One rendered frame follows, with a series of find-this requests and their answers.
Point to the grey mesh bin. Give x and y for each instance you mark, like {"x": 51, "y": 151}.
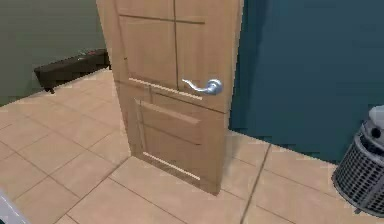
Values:
{"x": 363, "y": 166}

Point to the low black bench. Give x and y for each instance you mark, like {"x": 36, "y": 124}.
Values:
{"x": 70, "y": 68}

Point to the light wooden room door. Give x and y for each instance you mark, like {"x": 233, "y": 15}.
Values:
{"x": 156, "y": 60}

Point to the pale grey white object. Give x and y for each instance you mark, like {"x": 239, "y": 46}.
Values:
{"x": 6, "y": 210}

